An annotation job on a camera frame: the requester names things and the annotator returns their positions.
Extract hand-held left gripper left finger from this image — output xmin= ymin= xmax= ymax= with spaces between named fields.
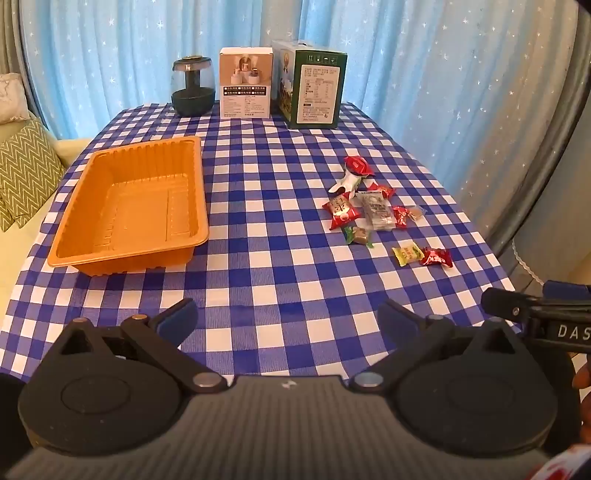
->
xmin=58 ymin=298 xmax=228 ymax=396

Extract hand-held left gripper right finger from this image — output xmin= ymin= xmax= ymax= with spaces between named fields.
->
xmin=348 ymin=299 xmax=528 ymax=395

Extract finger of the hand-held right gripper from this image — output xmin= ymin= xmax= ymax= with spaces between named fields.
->
xmin=542 ymin=280 xmax=591 ymax=302
xmin=480 ymin=287 xmax=544 ymax=325

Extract yellow candy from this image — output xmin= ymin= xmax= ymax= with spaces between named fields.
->
xmin=392 ymin=244 xmax=426 ymax=267

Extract red twist candy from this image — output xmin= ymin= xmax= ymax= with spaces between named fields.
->
xmin=419 ymin=247 xmax=452 ymax=268

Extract green caramel candy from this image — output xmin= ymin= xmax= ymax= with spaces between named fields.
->
xmin=342 ymin=225 xmax=376 ymax=249

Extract clear grey snack packet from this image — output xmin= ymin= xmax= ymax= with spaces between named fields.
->
xmin=355 ymin=191 xmax=398 ymax=232

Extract orange plastic tray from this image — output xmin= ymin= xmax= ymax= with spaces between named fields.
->
xmin=47 ymin=135 xmax=211 ymax=278

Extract red square snack packet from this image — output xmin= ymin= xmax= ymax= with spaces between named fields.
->
xmin=322 ymin=192 xmax=363 ymax=230

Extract red candy packet white mark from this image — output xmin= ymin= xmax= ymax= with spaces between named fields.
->
xmin=343 ymin=155 xmax=374 ymax=177

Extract person's right hand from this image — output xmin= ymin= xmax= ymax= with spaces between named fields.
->
xmin=571 ymin=367 xmax=591 ymax=416

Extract blue checked tablecloth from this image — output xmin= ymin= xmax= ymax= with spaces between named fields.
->
xmin=0 ymin=99 xmax=539 ymax=402

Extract grey curtain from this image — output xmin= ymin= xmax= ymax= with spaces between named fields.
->
xmin=0 ymin=0 xmax=34 ymax=116
xmin=485 ymin=0 xmax=591 ymax=296

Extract red white printed clothing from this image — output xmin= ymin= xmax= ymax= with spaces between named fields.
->
xmin=526 ymin=443 xmax=591 ymax=480

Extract pale yellow sofa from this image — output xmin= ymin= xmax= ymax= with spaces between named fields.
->
xmin=0 ymin=108 xmax=93 ymax=333

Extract green zigzag pillow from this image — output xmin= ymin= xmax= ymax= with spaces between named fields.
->
xmin=0 ymin=194 xmax=19 ymax=233
xmin=0 ymin=113 xmax=66 ymax=229

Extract dark glass jar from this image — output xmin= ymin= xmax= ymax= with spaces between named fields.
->
xmin=171 ymin=56 xmax=216 ymax=117

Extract white cardboard box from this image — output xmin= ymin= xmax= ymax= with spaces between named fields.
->
xmin=218 ymin=46 xmax=275 ymax=121

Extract green cardboard box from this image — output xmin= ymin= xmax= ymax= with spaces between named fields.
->
xmin=271 ymin=39 xmax=348 ymax=130

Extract blue star curtain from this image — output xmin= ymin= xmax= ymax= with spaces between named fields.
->
xmin=18 ymin=0 xmax=587 ymax=250

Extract grey white pillow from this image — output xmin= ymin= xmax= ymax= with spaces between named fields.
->
xmin=0 ymin=72 xmax=29 ymax=124

